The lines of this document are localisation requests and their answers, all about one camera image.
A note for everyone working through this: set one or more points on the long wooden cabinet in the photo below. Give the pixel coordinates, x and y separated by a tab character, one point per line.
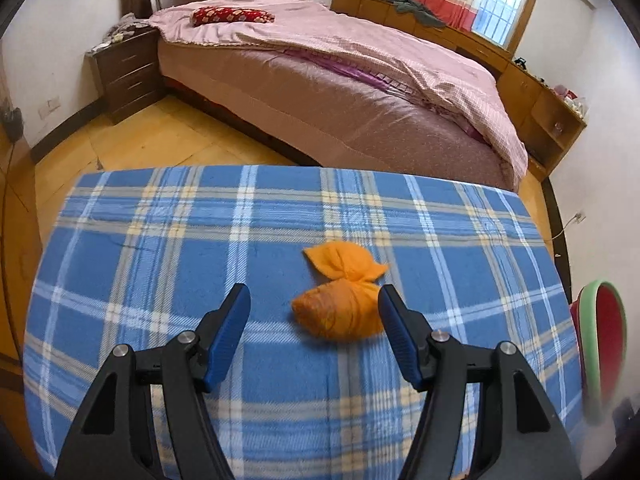
525	95

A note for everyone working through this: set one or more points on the dark wooden nightstand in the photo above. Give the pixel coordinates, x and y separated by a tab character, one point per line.
127	77

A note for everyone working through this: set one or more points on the white and pink containers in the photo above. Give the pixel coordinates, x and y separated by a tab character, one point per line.
570	100

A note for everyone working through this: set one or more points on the wooden wardrobe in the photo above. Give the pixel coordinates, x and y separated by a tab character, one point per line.
15	260

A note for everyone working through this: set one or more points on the blue plaid tablecloth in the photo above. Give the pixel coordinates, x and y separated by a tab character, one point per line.
150	270

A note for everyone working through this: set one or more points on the bed with pink blanket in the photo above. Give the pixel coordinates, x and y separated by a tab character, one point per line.
350	35

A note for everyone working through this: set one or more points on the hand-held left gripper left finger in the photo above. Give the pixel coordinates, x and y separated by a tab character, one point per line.
230	330

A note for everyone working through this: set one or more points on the bed with mauve bedspread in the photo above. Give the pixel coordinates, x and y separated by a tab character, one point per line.
310	105

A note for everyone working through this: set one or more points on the red floral pillow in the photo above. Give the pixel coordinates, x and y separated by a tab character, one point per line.
230	15

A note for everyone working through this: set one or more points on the barred window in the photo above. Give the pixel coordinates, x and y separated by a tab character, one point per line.
500	5

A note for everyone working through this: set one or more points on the red basin with green rim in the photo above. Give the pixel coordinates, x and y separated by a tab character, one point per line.
607	350

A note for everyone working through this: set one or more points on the clutter on nightstand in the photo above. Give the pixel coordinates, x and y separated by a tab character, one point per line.
122	30

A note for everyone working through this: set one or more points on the small black item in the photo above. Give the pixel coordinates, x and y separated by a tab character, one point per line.
521	62

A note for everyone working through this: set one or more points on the grey clothes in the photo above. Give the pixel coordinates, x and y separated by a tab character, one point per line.
415	7

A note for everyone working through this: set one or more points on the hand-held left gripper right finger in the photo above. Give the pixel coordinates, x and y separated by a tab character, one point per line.
400	335

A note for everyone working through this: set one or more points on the orange bundle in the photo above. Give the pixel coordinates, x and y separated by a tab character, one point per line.
340	310

